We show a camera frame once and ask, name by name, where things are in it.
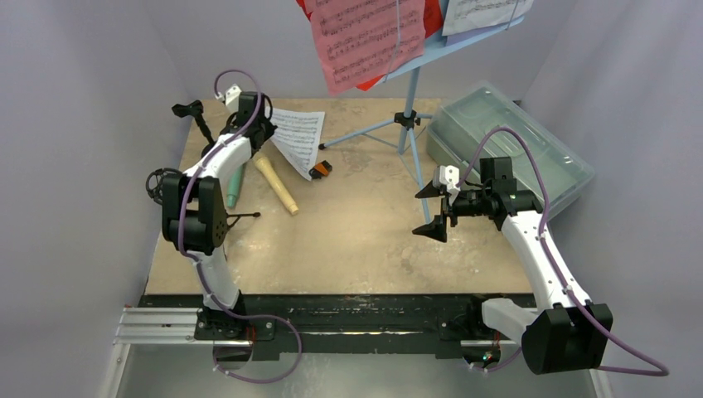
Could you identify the orange black hex key set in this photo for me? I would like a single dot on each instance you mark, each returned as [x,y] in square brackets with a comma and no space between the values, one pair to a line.
[320,170]

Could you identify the white sheet music page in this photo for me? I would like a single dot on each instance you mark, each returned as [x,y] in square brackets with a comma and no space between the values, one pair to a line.
[467,15]
[297,137]

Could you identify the blue music stand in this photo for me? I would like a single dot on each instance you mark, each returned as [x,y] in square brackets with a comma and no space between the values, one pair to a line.
[435,47]

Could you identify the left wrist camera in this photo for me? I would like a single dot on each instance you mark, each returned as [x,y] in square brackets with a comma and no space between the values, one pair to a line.
[230,98]

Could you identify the beige condenser microphone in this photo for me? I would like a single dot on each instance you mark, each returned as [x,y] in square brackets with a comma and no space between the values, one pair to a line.
[265,167]

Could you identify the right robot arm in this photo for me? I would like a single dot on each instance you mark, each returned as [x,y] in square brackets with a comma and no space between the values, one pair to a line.
[562,334]

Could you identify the black tripod mic stand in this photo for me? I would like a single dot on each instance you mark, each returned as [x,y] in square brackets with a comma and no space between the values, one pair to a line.
[154,183]

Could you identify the teal toy microphone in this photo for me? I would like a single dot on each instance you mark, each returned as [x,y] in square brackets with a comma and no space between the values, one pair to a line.
[234,187]

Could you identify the translucent green storage box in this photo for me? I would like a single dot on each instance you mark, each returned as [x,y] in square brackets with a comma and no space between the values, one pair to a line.
[458,126]

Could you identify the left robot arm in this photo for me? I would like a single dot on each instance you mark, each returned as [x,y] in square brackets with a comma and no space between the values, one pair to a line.
[195,220]

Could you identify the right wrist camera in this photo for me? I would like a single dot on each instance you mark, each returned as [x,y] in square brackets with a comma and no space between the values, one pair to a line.
[447,181]

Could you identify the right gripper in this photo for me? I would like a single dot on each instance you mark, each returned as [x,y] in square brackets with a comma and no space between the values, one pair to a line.
[447,206]

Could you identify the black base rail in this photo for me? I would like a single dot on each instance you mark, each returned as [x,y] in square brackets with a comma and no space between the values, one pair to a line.
[444,326]

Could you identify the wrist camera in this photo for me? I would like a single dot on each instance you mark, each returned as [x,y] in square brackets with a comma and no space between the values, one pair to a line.
[230,98]
[447,181]

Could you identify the pink sheet music page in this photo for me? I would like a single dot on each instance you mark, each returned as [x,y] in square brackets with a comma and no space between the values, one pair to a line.
[368,38]

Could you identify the black round-base mic stand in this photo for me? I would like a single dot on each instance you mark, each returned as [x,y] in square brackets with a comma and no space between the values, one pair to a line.
[195,110]

